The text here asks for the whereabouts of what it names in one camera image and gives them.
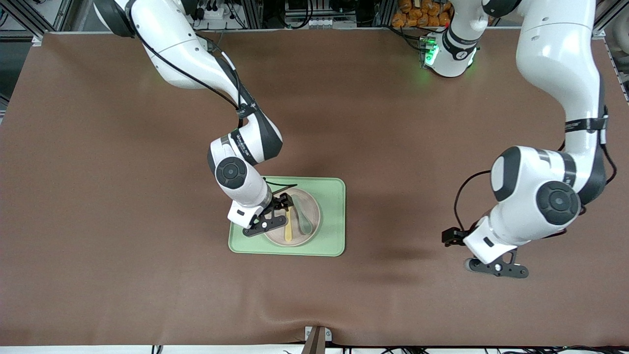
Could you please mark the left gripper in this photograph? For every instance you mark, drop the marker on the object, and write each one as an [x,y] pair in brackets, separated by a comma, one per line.
[452,236]

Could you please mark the brown table mat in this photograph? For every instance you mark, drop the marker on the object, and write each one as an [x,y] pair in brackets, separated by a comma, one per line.
[123,221]

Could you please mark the aluminium frame profile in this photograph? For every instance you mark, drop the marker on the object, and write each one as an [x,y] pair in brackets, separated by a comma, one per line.
[253,14]
[600,33]
[38,39]
[385,14]

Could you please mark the yellow plastic fork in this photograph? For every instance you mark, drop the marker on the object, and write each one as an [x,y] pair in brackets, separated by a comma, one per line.
[289,231]

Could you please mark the beige round plate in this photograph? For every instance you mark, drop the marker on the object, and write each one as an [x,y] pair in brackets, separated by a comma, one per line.
[309,216]

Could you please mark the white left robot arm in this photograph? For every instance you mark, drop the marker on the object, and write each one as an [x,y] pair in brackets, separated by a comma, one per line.
[555,49]

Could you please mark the green plastic spoon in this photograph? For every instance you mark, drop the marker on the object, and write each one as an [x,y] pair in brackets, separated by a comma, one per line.
[305,226]

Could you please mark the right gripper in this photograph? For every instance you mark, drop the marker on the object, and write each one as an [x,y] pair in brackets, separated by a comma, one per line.
[281,202]

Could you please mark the white power strip with plugs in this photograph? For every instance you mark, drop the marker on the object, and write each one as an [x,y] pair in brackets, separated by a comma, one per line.
[214,14]

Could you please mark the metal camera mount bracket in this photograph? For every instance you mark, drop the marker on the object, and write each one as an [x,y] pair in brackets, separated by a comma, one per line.
[317,339]

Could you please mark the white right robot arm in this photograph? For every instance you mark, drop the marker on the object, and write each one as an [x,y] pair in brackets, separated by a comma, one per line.
[172,44]

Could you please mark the pile of orange items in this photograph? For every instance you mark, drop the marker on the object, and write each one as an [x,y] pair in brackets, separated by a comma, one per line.
[417,14]

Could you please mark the light green rectangular tray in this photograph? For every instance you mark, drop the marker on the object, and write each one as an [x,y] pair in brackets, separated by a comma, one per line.
[331,216]

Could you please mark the long white power strip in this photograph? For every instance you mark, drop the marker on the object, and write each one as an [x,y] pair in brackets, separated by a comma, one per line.
[319,22]

